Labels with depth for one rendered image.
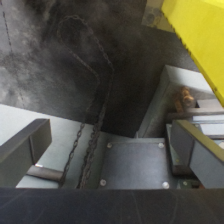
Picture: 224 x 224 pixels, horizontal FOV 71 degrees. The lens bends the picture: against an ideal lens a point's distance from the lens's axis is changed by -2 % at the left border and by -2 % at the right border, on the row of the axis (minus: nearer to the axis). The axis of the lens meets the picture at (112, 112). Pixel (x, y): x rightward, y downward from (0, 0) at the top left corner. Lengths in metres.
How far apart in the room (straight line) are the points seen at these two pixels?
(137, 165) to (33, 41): 0.82
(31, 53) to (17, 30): 0.13
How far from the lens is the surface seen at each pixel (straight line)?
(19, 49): 1.09
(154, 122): 0.76
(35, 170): 0.93
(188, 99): 0.60
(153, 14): 0.83
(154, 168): 0.52
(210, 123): 0.65
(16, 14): 1.03
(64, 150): 1.08
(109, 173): 0.52
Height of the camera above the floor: 0.84
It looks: 49 degrees down
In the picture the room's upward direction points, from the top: 169 degrees counter-clockwise
